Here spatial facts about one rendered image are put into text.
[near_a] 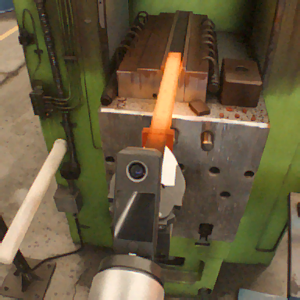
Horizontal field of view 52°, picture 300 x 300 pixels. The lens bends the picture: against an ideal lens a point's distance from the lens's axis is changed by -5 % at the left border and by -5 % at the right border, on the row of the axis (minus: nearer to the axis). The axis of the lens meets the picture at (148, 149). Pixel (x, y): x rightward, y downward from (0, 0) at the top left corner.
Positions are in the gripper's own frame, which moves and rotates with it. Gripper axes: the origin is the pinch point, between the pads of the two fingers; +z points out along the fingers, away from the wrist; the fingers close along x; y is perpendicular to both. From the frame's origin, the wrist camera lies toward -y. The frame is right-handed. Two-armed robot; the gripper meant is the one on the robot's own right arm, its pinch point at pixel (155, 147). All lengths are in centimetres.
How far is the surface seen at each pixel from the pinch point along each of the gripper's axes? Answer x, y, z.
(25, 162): -93, 99, 93
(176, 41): -0.7, 1.5, 46.2
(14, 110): -128, 98, 146
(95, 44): -21.6, 2.1, 42.1
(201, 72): 6.1, 1.2, 27.9
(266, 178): 32, 44, 42
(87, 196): -32, 63, 43
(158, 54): -4.1, 1.3, 35.9
